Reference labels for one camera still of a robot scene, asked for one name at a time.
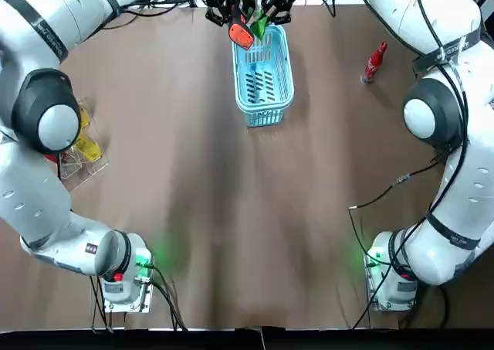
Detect green snack packet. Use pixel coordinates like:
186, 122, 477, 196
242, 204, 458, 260
249, 10, 277, 44

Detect black orange barcode scanner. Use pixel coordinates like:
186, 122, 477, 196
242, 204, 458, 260
226, 0, 256, 52

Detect light blue plastic basket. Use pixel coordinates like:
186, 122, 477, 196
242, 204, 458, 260
231, 24, 296, 129

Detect yellow tea bottle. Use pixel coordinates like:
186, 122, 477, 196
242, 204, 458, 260
73, 108, 103, 162

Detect clear acrylic bottle shelf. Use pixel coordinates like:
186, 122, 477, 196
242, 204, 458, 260
57, 94, 110, 192

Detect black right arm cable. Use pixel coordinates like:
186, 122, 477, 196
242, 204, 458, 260
408, 0, 469, 274

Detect black cable with inline connector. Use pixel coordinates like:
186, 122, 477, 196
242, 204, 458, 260
348, 158, 445, 258

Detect black left base cable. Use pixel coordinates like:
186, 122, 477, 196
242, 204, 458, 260
90, 263, 187, 334

